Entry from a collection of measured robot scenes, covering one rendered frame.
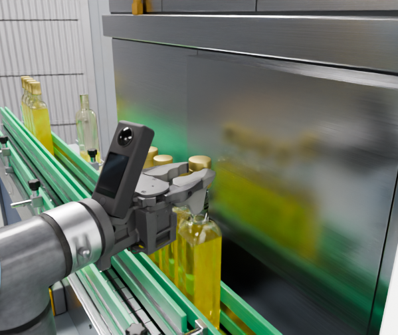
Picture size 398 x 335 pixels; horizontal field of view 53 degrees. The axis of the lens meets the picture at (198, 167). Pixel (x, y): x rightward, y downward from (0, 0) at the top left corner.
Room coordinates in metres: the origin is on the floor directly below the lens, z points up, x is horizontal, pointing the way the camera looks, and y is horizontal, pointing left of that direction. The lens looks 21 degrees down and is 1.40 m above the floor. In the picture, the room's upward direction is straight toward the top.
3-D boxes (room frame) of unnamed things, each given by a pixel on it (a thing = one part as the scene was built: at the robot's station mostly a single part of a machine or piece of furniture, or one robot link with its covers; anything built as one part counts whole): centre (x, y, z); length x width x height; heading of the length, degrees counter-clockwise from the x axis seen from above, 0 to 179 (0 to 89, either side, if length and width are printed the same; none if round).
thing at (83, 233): (0.40, 0.14, 1.16); 0.08 x 0.05 x 0.08; 49
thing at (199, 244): (0.57, 0.00, 0.99); 0.06 x 0.06 x 0.21; 34
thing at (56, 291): (0.75, 0.35, 0.79); 0.07 x 0.07 x 0.07; 33
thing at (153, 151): (0.71, 0.09, 1.14); 0.04 x 0.04 x 0.04
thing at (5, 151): (1.29, 0.68, 0.94); 0.07 x 0.04 x 0.13; 123
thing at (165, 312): (1.23, 0.50, 0.92); 1.75 x 0.01 x 0.08; 33
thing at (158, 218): (0.46, 0.09, 1.15); 0.12 x 0.08 x 0.09; 139
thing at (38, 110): (1.49, 0.60, 1.02); 0.06 x 0.06 x 0.28; 33
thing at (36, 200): (0.91, 0.43, 0.94); 0.07 x 0.04 x 0.13; 123
